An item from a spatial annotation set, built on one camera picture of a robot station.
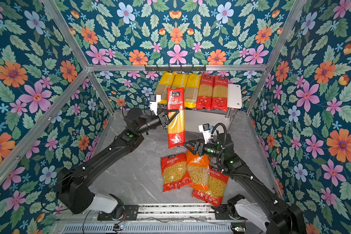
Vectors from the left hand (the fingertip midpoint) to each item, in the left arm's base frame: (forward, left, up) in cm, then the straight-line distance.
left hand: (177, 110), depth 64 cm
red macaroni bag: (-14, +5, -37) cm, 39 cm away
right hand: (-8, -5, -13) cm, 16 cm away
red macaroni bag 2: (-20, -20, -38) cm, 47 cm away
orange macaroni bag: (-14, -10, -37) cm, 41 cm away
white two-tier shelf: (+24, -30, -38) cm, 54 cm away
